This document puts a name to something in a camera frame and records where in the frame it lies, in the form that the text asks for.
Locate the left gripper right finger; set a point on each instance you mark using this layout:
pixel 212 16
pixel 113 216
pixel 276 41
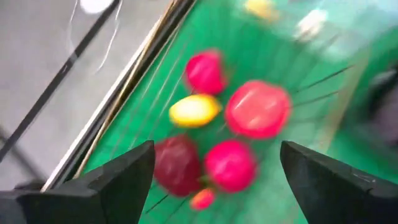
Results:
pixel 335 193

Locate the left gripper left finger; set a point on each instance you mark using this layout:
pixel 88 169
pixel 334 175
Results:
pixel 93 199

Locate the large dark red tomato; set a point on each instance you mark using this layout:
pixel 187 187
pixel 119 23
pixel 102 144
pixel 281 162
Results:
pixel 177 165

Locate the red round fruit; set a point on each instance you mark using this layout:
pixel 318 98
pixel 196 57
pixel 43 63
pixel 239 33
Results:
pixel 230 165
pixel 205 73

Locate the small red tomato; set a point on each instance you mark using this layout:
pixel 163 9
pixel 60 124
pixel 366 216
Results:
pixel 202 199

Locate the large shiny red apple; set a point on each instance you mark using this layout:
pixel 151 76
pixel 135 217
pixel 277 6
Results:
pixel 258 109

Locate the yellow lemon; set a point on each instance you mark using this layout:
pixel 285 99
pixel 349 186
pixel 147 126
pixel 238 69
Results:
pixel 194 111

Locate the small yellow corn cob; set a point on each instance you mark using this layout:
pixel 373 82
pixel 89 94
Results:
pixel 261 8

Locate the green table mat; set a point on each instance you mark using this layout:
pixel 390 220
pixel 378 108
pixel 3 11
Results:
pixel 270 202

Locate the black aluminium table frame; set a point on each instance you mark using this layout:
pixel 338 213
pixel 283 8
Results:
pixel 146 59

